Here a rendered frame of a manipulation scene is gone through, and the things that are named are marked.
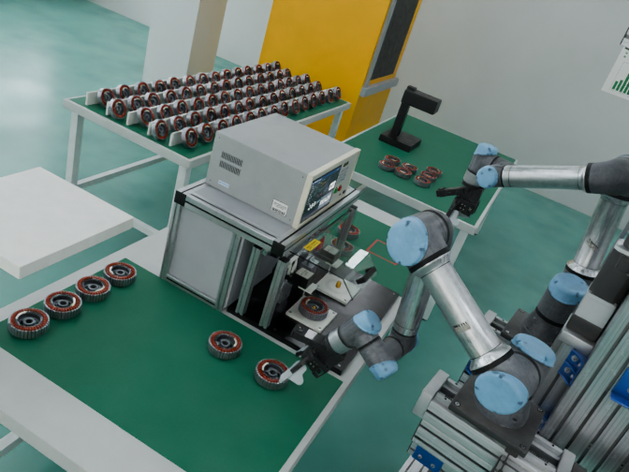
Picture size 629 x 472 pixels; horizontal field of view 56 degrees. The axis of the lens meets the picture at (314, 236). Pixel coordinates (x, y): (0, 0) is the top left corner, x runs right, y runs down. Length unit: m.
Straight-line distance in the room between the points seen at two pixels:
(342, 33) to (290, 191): 3.80
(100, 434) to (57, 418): 0.12
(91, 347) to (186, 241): 0.49
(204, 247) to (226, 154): 0.33
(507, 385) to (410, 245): 0.40
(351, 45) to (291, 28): 0.63
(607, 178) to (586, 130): 5.23
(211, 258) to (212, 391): 0.49
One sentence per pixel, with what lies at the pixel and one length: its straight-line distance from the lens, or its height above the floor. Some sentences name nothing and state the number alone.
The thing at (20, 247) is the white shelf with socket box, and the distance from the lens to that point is 1.52.
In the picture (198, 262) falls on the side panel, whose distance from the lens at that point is 2.14.
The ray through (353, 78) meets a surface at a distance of 5.66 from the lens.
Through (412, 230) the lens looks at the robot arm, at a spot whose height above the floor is 1.45.
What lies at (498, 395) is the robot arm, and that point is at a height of 1.20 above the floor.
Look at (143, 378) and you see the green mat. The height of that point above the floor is 0.75.
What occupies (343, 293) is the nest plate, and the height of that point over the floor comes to 0.78.
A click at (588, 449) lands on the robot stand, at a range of 1.94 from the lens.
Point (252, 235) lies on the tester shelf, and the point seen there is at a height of 1.09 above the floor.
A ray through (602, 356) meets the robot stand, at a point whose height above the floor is 1.27.
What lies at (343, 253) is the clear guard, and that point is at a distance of 2.08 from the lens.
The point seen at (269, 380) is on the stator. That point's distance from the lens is 1.89.
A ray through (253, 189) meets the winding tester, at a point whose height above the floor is 1.18.
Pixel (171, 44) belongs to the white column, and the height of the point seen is 0.61.
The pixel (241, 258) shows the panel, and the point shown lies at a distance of 2.05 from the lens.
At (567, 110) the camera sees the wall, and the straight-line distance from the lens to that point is 7.17.
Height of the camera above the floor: 2.05
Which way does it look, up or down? 28 degrees down
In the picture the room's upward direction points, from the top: 18 degrees clockwise
